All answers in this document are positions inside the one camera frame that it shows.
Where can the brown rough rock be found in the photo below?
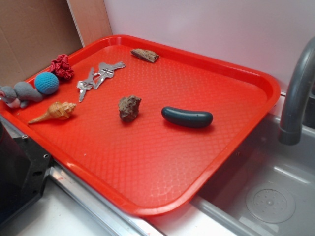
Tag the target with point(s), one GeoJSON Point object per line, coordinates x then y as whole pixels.
{"type": "Point", "coordinates": [129, 108]}

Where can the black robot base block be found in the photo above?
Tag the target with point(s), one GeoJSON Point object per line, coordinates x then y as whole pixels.
{"type": "Point", "coordinates": [24, 167]}

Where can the red plastic tray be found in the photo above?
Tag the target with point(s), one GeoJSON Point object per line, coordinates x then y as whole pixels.
{"type": "Point", "coordinates": [149, 166]}

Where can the dark green toy pickle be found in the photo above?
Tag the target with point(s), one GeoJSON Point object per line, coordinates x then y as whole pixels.
{"type": "Point", "coordinates": [187, 118]}

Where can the brown wood bark piece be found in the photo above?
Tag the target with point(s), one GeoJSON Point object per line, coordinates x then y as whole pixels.
{"type": "Point", "coordinates": [146, 55]}

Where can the silver key bunch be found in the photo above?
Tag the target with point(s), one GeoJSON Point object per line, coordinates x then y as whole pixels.
{"type": "Point", "coordinates": [95, 79]}

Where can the orange spiral seashell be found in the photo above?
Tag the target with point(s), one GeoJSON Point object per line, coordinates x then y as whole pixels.
{"type": "Point", "coordinates": [56, 111]}

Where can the red fabric scrunchie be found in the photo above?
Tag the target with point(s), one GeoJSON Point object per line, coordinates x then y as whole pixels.
{"type": "Point", "coordinates": [61, 67]}

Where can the blue crochet ball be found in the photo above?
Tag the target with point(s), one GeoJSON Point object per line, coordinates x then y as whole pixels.
{"type": "Point", "coordinates": [46, 83]}

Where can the grey plastic sink basin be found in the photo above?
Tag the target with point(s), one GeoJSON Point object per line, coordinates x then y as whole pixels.
{"type": "Point", "coordinates": [264, 188]}

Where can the grey sink faucet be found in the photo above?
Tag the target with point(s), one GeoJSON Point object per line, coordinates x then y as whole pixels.
{"type": "Point", "coordinates": [299, 104]}

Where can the grey plush toy animal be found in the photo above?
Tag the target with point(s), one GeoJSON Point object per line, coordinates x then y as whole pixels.
{"type": "Point", "coordinates": [20, 95]}

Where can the brown cardboard panel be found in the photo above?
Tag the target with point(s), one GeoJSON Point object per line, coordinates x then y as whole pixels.
{"type": "Point", "coordinates": [34, 32]}

